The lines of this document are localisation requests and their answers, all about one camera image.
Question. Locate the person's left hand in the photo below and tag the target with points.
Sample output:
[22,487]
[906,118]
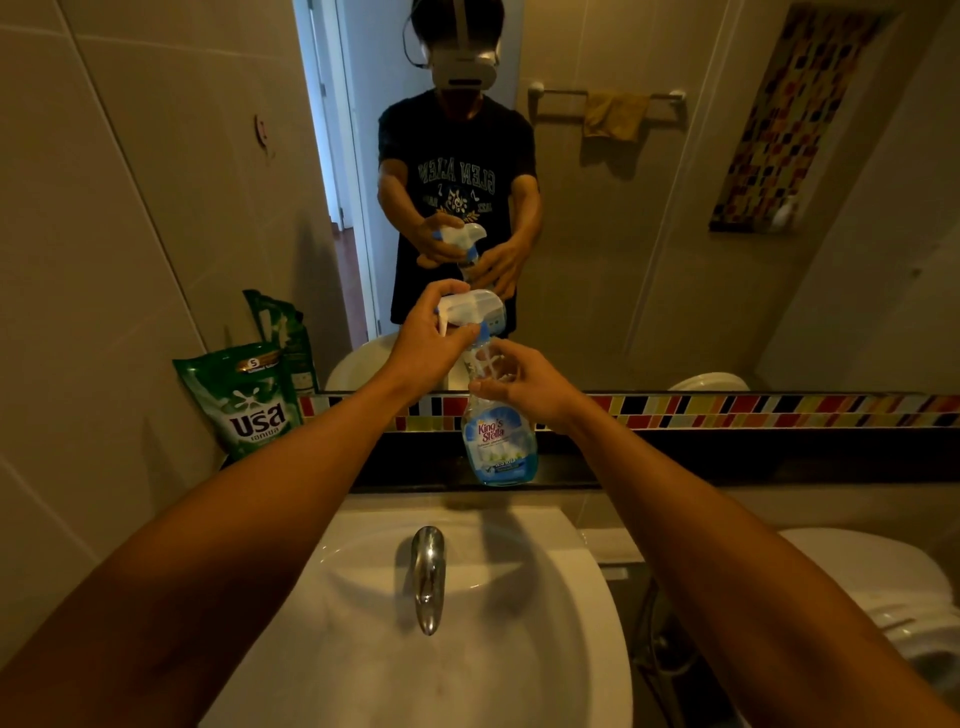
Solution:
[420,352]

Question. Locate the chrome faucet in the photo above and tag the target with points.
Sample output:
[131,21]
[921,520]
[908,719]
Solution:
[428,577]

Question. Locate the green detergent refill pouch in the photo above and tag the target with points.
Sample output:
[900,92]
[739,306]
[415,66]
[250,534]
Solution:
[244,405]

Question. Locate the person's right thumb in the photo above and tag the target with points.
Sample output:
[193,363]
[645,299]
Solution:
[496,388]

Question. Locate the person's left thumb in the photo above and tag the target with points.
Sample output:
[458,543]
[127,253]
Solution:
[463,339]

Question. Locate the large wall mirror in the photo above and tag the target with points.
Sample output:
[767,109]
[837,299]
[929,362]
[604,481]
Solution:
[675,247]

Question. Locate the person's right hand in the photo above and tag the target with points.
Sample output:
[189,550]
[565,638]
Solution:
[544,390]

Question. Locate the person's left forearm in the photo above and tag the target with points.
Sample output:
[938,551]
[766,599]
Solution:
[225,540]

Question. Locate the white ceramic sink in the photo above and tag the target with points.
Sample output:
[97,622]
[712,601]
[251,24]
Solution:
[495,637]

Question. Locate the clear blue spray bottle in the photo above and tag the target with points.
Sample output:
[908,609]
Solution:
[499,442]

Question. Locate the white toilet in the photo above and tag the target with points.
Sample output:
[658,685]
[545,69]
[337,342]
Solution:
[885,585]

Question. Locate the person's right forearm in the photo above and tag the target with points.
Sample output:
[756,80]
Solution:
[735,570]

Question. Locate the small wall hook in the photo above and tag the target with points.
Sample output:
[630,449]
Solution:
[262,135]

